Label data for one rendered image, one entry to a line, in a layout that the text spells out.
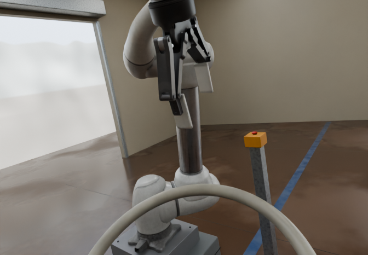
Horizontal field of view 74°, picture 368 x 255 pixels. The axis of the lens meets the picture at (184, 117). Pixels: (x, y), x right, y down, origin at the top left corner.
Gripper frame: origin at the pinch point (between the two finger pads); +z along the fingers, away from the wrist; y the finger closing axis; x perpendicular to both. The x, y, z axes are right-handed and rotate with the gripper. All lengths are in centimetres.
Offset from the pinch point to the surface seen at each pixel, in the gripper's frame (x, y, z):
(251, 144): -12, -94, 89
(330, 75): 77, -552, 258
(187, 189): -7.4, 2.1, 24.6
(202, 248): -20, -12, 81
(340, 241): 49, -103, 197
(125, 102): -361, -367, 209
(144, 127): -345, -377, 292
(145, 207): -16.5, 9.2, 25.0
